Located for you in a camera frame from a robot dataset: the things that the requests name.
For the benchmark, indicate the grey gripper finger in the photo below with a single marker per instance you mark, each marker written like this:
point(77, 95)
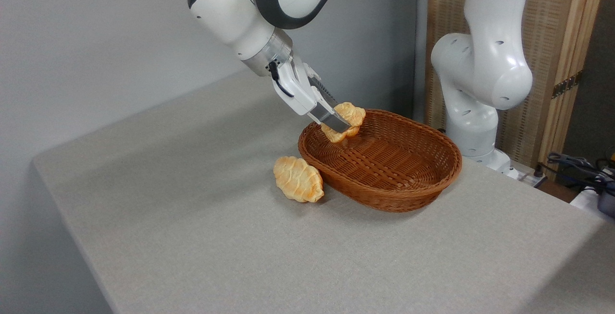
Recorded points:
point(329, 118)
point(322, 88)

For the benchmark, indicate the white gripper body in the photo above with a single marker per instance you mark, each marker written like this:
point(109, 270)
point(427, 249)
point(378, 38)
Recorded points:
point(295, 88)

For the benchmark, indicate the small golden bread roll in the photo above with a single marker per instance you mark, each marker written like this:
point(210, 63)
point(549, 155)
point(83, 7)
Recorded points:
point(354, 114)

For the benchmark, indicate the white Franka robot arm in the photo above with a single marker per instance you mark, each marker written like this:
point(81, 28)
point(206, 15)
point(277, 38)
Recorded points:
point(480, 64)

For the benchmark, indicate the large golden bread roll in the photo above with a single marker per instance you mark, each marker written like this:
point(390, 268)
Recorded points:
point(298, 182)

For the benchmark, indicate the brown wicker basket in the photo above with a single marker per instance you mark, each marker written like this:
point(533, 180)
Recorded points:
point(384, 194)

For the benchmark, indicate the grey tablecloth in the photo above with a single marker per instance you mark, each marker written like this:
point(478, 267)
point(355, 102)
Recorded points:
point(336, 256)

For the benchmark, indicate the white power strip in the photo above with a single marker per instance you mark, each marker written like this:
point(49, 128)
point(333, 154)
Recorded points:
point(528, 178)

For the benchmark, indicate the wooden rattan folding screen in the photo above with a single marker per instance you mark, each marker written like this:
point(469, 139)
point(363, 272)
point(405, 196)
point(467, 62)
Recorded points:
point(547, 16)

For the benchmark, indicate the brass screen hinge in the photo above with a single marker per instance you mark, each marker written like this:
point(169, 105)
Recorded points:
point(566, 85)

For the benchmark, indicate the grey device housing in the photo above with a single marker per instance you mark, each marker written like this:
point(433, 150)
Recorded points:
point(608, 201)

